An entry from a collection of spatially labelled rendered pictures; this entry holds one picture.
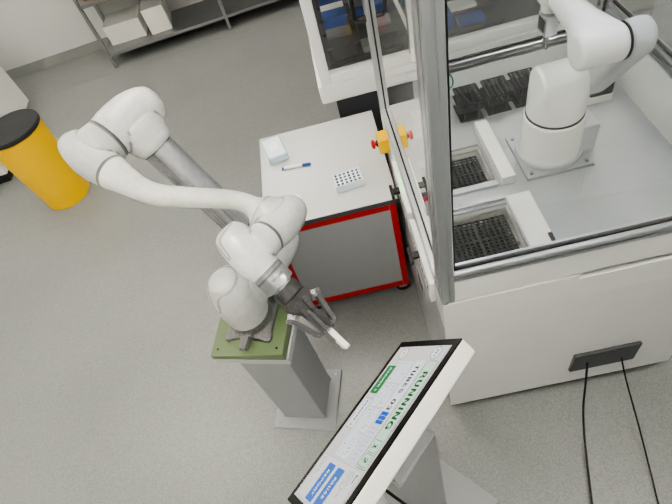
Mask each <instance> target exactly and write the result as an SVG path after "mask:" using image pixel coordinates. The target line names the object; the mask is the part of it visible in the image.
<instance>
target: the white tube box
mask: <svg viewBox="0 0 672 504"><path fill-rule="evenodd" d="M332 179H333V182H334V185H335V187H336V190H337V193H341V192H344V191H347V190H350V189H353V188H356V187H359V186H362V185H365V184H364V179H363V176H362V174H361V172H360V169H359V167H358V166H357V167H354V168H351V169H348V170H345V171H342V172H339V173H336V174H333V175H332Z"/></svg>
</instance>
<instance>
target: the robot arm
mask: <svg viewBox="0 0 672 504"><path fill-rule="evenodd" d="M165 115H166V110H165V105H164V103H163V101H162V99H161V98H160V97H159V96H158V95H157V94H156V93H155V92H154V91H152V90H151V89H149V88H147V87H143V86H141V87H134V88H131V89H128V90H126V91H123V92H122V93H120V94H118V95H116V96H115V97H114V98H112V99H111V100H110V101H109V102H108V103H106V104H105V105H104V106H103V107H102V108H101V109H100V110H99V111H98V112H97V113H96V114H95V116H94V117H93V118H92V119H91V120H90V121H89V122H88V123H87V124H86V125H85V126H83V127H82V128H81V129H79V130H71V131H69V132H66V133H64V134H63V135H62V136H61V137H60V139H59V141H58V145H57V147H58V151H59V153H60V155H61V156H62V158H63V159H64V160H65V161H66V163H67V164H68V165H69V166H70V167H71V168H72V170H73V171H75V172H76V173H77V174H79V175H80V176H81V177H83V178H85V179H86V180H88V181H89V182H91V183H94V184H96V185H98V186H100V187H102V188H104V189H107V190H110V191H113V192H116V193H119V194H121V195H124V196H126V197H129V198H131V199H134V200H136V201H139V202H142V203H145V204H149V205H154V206H160V207H175V208H199V209H200V210H202V211H203V212H204V213H205V214H206V215H207V216H208V217H209V218H210V219H211V220H212V221H214V222H215V223H216V224H217V225H218V226H219V227H220V228H221V229H222V231H221V232H220V233H219V234H218V236H217V238H216V246H217V248H218V250H219V251H220V253H221V254H222V256H223V257H224V258H225V259H226V261H227V262H228V263H229V265H225V266H222V267H220V268H218V269H217V270H216V271H215V272H214V273H213V274H212V275H211V276H210V278H209V280H208V283H207V294H208V298H209V301H210V303H211V305H212V307H213V308H214V310H215V311H216V312H217V314H218V315H219V316H220V317H221V318H222V319H223V320H224V321H225V322H226V323H227V324H229V325H230V327H229V330H228V331H227V333H226V335H225V338H226V339H227V340H228V341H234V340H240V345H239V349H240V350H242V351H247V350H248V348H249V346H250V344H251V341H252V340H256V341H264V342H266V343H269V342H271V341H272V339H273V328H274V324H275V320H276V316H277V312H278V308H279V305H280V304H281V305H282V306H283V307H284V308H285V310H286V313H287V314H288V316H287V320H286V322H285V323H286V324H289V325H294V326H296V327H298V328H299V329H301V330H303V331H305V332H306V333H308V334H310V335H312V336H314V337H315V338H320V337H322V336H325V337H326V338H327V339H328V340H329V341H330V342H331V343H334V342H336V343H337V344H339V345H340V346H341V347H342V348H343V349H348V347H349V346H350V344H349V343H348V342H347V341H345V340H344V339H343V338H342V337H341V336H340V335H341V334H342V332H341V331H340V330H339V329H338V328H337V327H336V326H335V324H334V322H335V320H336V316H335V315H334V313H333V312H332V310H331V309H330V307H329V305H328V304H327V302H326V301H325V299H324V298H323V296H322V294H321V290H320V288H319V287H317V288H315V289H312V290H309V289H308V288H305V287H303V286H302V285H301V284H300V283H299V282H298V281H297V280H296V279H295V278H294V277H292V278H291V277H290V276H291V275H292V272H291V271H290V270H289V269H288V266H289V265H290V263H291V261H292V260H293V258H294V256H295V254H296V251H297V248H298V243H299V236H298V233H299V231H300V230H301V229H302V227H303V225H304V223H305V220H306V215H307V208H306V205H305V203H304V201H303V200H302V199H301V198H299V197H298V196H296V195H283V196H281V197H272V196H269V195H267V196H264V197H261V198H260V197H256V196H253V195H250V194H247V193H244V192H240V191H235V190H226V189H223V188H222V187H221V186H220V185H219V184H218V183H217V182H216V181H215V180H214V179H213V178H212V177H211V176H210V175H209V174H208V173H206V171H205V170H204V169H203V168H202V167H201V166H200V165H199V164H198V163H197V162H196V161H195V160H194V159H193V158H192V157H190V156H189V155H188V154H187V153H186V152H185V151H184V150H183V149H182V148H181V147H180V146H179V145H178V144H177V143H176V142H175V141H174V140H173V139H172V138H170V137H169V136H170V131H169V129H168V127H167V125H166V123H165V121H164V118H165ZM128 154H131V155H133V156H135V157H137V158H139V159H143V160H145V159H146V160H147V161H148V162H149V163H150V164H151V165H152V166H154V167H155V168H156V169H157V170H158V171H159V172H160V173H161V174H162V175H163V176H164V177H166V178H167V179H168V180H169V181H170V182H171V183H172V184H173V185H174V186H171V185H164V184H159V183H155V182H152V181H150V180H148V179H147V178H145V177H144V176H142V175H141V174H140V173H139V172H138V171H137V170H135V169H134V168H133V167H132V166H131V165H130V164H129V163H128V162H127V161H126V160H125V159H124V158H125V157H126V156H127V155H128ZM311 294H312V295H313V296H314V297H316V299H317V301H318V302H319V304H320V305H321V307H322V309H323V310H324V312H325V313H326V315H327V316H328V318H329V319H328V318H327V317H326V316H325V315H324V314H323V313H322V312H321V311H320V310H319V309H318V308H317V307H316V306H315V305H314V304H313V301H312V296H311ZM272 295H274V296H272ZM308 309H309V310H310V311H311V312H313V313H314V314H315V315H316V316H317V317H318V318H319V319H320V320H321V321H322V322H323V323H324V324H325V325H326V326H327V327H329V328H328V329H327V330H326V329H325V328H324V327H323V326H321V325H320V324H319V323H318V322H317V321H316V320H315V319H314V318H313V317H312V316H311V315H310V314H309V313H308V312H307V311H308ZM292 315H299V316H302V317H304V318H305V319H306V320H307V321H308V322H309V323H310V324H311V325H312V326H313V327H315V328H316V329H317V330H318V331H319V332H316V331H315V330H313V329H311V328H309V327H308V326H306V325H304V324H302V323H300V322H299V321H296V320H295V317H293V316H292Z"/></svg>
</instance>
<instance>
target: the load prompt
mask: <svg viewBox="0 0 672 504"><path fill-rule="evenodd" d="M438 362H439V361H427V363H426V364H425V366H424V367H423V369H422V370H421V372H420V373H419V375H418V376H417V377H416V379H415V380H414V382H413V383H412V385H411V386H410V388H409V389H408V390H407V392H406V393H405V395H404V396H403V398H402V399H401V401H400V402H399V404H398V405H397V406H396V408H395V409H394V411H393V412H392V414H391V415H390V417H389V418H388V419H387V421H386V422H385V424H384V425H383V427H382V428H381V430H380V431H379V433H378V434H377V435H376V437H375V438H374V440H373V441H372V443H371V444H370V446H369V447H368V448H367V450H366V451H365V453H364V454H363V456H362V457H361V459H360V460H359V462H358V463H357V464H356V466H355V467H357V468H359V469H360V470H362V471H365V470H366V468H367V467H368V465H369V464H370V462H371V461H372V459H373V458H374V456H375V455H376V453H377V452H378V450H379V449H380V447H381V446H382V444H383V443H384V442H385V440H386V439H387V437H388V436H389V434H390V433H391V431H392V430H393V428H394V427H395V425H396V424H397V422H398V421H399V419H400V418H401V416H402V415H403V413H404V412H405V411H406V409H407V408H408V406H409V405H410V403H411V402H412V400H413V399H414V397H415V396H416V394H417V393H418V391H419V390H420V388H421V387H422V385H423V384H424V383H425V381H426V380H427V378H428V377H429V375H430V374H431V372H432V371H433V369H434V368H435V366H436V365H437V363H438Z"/></svg>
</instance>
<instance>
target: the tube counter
mask: <svg viewBox="0 0 672 504"><path fill-rule="evenodd" d="M399 399H400V398H394V397H391V399H390V400H389V402H388V403H387V405H386V406H385V407H384V409H383V410H382V412H381V413H380V415H379V416H378V417H377V419H376V420H375V422H374V423H373V425H372V426H371V427H370V429H369V430H368V432H367V433H366V435H365V436H364V437H363V439H362V440H361V442H360V443H359V445H358V446H357V447H356V449H355V450H354V452H353V453H352V455H351V456H350V457H349V459H348V460H347V462H348V463H349V464H351V465H354V464H355V463H356V461H357V460H358V458H359V457H360V455H361V454H362V452H363V451H364V450H365V448H366V447H367V445H368V444H369V442H370V441H371V439H372V438H373V437H374V435H375V434H376V432H377V431H378V429H379V428H380V426H381V425H382V424H383V422H384V421H385V419H386V418H387V416H388V415H389V413H390V412H391V411H392V409H393V408H394V406H395V405H396V403H397V402H398V400H399Z"/></svg>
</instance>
